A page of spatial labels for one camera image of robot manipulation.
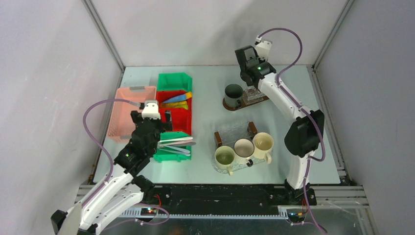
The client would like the red plastic bin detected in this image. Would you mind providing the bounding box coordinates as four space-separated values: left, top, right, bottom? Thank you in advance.
156 90 192 135

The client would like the clear acrylic holder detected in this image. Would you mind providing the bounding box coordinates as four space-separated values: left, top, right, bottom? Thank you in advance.
242 86 265 105

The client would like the black mug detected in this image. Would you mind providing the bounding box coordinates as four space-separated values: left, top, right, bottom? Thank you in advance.
224 84 243 107

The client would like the green mug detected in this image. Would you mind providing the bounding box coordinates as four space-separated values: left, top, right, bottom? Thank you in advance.
214 146 235 176

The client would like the clear holder with brown ends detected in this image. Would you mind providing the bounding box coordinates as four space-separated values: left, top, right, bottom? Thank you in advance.
214 121 258 148

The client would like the white ribbed mug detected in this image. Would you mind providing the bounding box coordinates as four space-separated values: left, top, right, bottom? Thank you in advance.
233 139 254 167

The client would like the clear textured oval tray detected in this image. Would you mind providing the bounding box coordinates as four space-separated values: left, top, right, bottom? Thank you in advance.
211 146 273 176

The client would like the cream mug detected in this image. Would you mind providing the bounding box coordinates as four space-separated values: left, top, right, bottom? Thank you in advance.
253 132 274 164

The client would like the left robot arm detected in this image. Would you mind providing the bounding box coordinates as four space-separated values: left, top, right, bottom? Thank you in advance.
51 107 165 235

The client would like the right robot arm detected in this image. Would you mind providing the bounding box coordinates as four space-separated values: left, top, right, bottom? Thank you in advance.
235 46 325 205

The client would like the white toothbrush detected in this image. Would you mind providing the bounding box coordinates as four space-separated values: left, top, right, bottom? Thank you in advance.
160 136 193 143

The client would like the brown wooden oval tray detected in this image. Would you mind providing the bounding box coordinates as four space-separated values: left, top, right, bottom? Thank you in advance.
222 96 269 111

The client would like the green bin with toothbrushes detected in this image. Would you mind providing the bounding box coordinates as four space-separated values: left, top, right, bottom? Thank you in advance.
153 132 191 163

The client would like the pink perforated basket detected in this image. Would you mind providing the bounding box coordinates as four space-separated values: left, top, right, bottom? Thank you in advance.
107 86 157 142

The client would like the green bin at back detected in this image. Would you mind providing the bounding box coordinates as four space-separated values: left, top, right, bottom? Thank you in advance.
157 72 193 92

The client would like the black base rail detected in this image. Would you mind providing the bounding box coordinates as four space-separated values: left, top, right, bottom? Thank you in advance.
77 183 367 221

